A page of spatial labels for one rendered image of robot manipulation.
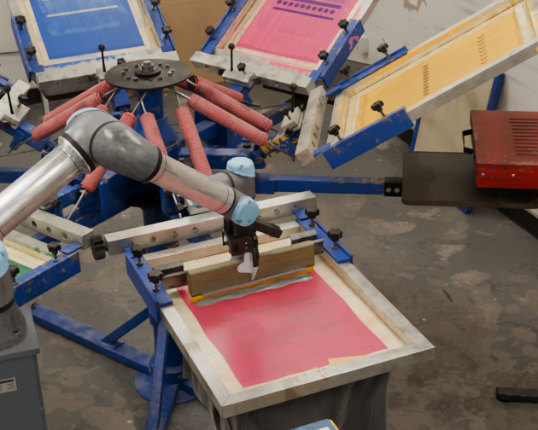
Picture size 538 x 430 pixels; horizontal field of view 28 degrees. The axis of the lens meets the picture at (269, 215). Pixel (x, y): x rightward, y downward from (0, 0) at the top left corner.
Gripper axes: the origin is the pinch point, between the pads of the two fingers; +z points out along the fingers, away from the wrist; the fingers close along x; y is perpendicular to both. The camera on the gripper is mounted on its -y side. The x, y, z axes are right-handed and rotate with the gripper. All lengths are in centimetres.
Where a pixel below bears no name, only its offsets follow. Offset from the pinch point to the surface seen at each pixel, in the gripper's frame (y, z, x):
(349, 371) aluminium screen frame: -5, 2, 52
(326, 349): -6.0, 5.3, 37.0
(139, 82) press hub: 5, -30, -85
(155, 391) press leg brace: 13, 85, -68
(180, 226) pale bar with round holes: 11.3, -3.1, -29.4
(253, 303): 2.9, 5.3, 7.9
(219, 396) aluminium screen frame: 28, 2, 48
